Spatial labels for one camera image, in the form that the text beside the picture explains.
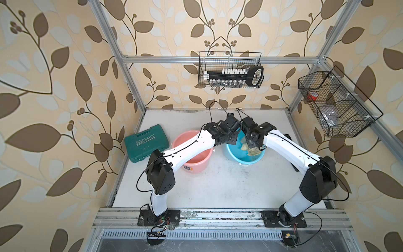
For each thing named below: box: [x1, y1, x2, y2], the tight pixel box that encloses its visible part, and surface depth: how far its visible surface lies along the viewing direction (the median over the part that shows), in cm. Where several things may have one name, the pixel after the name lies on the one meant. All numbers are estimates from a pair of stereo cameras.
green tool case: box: [124, 123, 170, 164], surface depth 101 cm
